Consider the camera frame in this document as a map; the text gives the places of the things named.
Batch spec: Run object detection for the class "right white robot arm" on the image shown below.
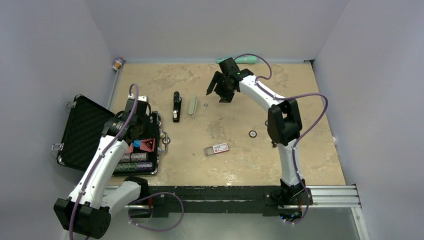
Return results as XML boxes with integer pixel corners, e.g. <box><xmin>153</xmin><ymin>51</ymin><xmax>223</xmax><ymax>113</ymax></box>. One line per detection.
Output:
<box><xmin>206</xmin><ymin>57</ymin><xmax>312</xmax><ymax>206</ymax></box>

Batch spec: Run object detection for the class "green staple case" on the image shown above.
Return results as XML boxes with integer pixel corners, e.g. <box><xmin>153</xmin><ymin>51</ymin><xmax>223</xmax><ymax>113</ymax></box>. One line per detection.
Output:
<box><xmin>187</xmin><ymin>95</ymin><xmax>198</xmax><ymax>118</ymax></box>

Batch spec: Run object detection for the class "green microphone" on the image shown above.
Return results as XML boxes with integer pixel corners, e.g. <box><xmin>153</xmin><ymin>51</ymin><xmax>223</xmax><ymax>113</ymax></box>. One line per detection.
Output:
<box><xmin>233</xmin><ymin>55</ymin><xmax>258</xmax><ymax>65</ymax></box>

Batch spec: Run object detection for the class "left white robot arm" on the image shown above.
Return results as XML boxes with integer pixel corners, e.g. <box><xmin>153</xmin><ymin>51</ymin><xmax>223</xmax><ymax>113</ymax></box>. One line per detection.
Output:
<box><xmin>53</xmin><ymin>83</ymin><xmax>185</xmax><ymax>240</ymax></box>

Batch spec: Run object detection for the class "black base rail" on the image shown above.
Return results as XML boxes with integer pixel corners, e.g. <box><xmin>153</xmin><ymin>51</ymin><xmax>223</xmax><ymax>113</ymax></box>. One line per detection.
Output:
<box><xmin>128</xmin><ymin>185</ymin><xmax>313</xmax><ymax>219</ymax></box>

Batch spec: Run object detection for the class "black poker chip case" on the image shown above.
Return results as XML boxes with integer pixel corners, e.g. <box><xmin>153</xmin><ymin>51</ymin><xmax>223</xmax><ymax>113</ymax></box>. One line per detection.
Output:
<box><xmin>52</xmin><ymin>94</ymin><xmax>170</xmax><ymax>177</ymax></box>

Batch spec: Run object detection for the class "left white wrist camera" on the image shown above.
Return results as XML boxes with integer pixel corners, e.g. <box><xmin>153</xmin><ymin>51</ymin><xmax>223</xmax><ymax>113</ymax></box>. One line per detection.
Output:
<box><xmin>125</xmin><ymin>94</ymin><xmax>151</xmax><ymax>116</ymax></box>

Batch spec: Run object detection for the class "small staple box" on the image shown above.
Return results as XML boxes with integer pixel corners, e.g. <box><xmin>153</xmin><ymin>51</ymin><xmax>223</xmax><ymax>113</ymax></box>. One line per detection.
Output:
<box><xmin>204</xmin><ymin>143</ymin><xmax>230</xmax><ymax>157</ymax></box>

